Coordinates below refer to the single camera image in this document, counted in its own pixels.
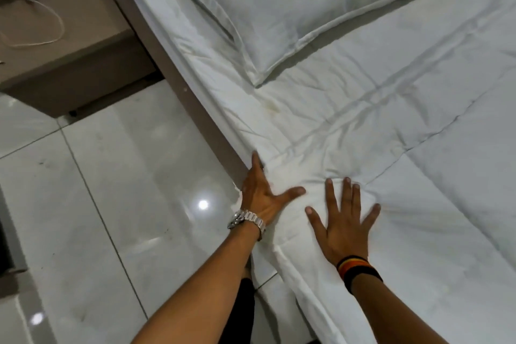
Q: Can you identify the person's right hand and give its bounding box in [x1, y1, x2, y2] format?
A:
[305, 177, 382, 268]

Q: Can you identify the person's left hand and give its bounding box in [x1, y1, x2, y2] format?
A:
[240, 150, 306, 223]

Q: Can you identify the white quilted duvet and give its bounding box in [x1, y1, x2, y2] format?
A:
[226, 0, 516, 344]

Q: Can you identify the person's right forearm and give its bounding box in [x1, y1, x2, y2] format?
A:
[350, 274, 458, 344]

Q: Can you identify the person's left forearm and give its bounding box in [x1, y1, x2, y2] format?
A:
[131, 222, 260, 344]

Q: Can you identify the silver metal wristwatch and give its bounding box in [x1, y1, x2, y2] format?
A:
[227, 209, 267, 242]

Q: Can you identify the black orange striped wristband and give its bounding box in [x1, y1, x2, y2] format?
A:
[336, 255, 384, 295]

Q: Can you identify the person's black trouser leg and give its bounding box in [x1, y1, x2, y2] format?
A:
[218, 267, 257, 344]

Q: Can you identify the white pillow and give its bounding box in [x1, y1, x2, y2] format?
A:
[169, 0, 434, 88]

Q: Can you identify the white bed sheet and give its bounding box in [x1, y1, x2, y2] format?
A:
[109, 0, 323, 344]

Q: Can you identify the brown bedside table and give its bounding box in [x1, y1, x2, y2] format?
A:
[0, 0, 165, 119]

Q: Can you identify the brown bed frame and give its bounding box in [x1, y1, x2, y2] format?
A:
[96, 0, 248, 189]

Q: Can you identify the white charging cable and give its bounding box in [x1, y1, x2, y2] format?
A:
[0, 0, 66, 49]

